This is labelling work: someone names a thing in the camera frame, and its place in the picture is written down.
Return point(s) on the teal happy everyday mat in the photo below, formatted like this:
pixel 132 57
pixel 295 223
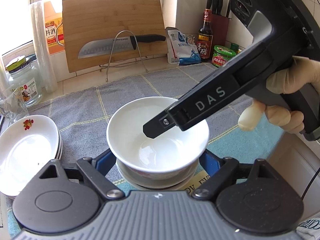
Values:
pixel 233 142

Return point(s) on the right gloved hand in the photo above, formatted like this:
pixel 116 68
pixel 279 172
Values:
pixel 285 81

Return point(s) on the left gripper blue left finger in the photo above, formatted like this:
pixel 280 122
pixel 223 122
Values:
pixel 104 162

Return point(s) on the bamboo cutting board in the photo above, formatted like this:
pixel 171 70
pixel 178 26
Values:
pixel 88 20

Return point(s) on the white ceramic bowl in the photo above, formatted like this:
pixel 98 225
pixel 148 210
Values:
pixel 158 157

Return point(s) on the middle stacked bowl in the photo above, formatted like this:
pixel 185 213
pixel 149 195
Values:
pixel 174 183

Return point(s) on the red knife block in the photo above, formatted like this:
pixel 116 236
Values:
pixel 219 23

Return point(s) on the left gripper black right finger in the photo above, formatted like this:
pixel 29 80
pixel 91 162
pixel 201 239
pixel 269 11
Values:
pixel 209 162

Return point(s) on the orange cooking wine jug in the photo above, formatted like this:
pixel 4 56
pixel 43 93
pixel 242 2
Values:
pixel 53 25

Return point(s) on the clear glass mug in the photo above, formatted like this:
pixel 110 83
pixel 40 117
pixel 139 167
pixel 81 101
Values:
pixel 13 105

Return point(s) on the wire cutting board rack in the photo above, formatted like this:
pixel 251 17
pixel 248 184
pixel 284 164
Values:
pixel 124 55

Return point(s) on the glass jar green lid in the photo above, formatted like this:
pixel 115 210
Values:
pixel 24 74

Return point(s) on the santoku knife black handle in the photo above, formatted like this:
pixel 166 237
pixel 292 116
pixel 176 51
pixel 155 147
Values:
pixel 121 44

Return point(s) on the green lid sauce jar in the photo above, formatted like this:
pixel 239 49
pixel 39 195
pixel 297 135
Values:
pixel 222 55

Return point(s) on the grey checked table mat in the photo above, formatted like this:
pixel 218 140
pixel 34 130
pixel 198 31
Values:
pixel 82 116

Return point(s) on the dark vinegar bottle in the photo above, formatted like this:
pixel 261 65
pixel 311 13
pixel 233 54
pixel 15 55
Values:
pixel 205 36

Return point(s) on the plastic wrap roll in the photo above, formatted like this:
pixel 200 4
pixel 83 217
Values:
pixel 41 48

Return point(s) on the white plate stack with fruit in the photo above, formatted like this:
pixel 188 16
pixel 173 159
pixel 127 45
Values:
pixel 26 146

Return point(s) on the white blue salt bag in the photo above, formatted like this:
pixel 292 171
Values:
pixel 180 51

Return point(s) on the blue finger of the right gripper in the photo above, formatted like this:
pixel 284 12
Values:
pixel 159 124

